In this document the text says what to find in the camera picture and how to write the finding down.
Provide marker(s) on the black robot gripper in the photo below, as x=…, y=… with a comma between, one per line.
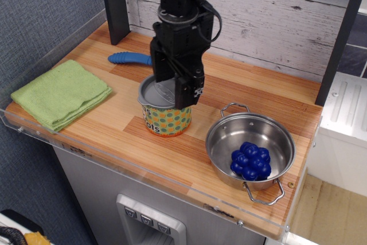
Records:
x=176, y=51

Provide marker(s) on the patterned can with grey lid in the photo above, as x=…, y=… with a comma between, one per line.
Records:
x=158, y=105

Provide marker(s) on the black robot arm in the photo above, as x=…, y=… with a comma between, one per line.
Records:
x=179, y=12

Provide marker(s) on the green folded rag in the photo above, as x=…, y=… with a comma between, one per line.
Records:
x=61, y=95

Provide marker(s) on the blue toy grape cluster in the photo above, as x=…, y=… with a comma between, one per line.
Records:
x=251, y=162

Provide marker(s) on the grey toy fridge cabinet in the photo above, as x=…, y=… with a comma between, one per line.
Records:
x=100, y=189

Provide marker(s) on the white toy sink unit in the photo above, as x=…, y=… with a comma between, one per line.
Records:
x=338, y=153

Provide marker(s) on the black and yellow object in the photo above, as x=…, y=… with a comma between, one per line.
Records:
x=18, y=229

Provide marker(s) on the blue handled metal spoon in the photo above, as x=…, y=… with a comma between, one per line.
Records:
x=130, y=57

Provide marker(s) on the silver pan with handles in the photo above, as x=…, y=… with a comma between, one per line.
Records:
x=231, y=131

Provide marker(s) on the black left frame post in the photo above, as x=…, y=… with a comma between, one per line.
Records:
x=117, y=18

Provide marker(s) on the black frame post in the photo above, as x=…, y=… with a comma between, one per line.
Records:
x=117, y=18
x=337, y=52

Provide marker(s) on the black right frame post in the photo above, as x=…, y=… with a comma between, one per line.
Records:
x=337, y=52

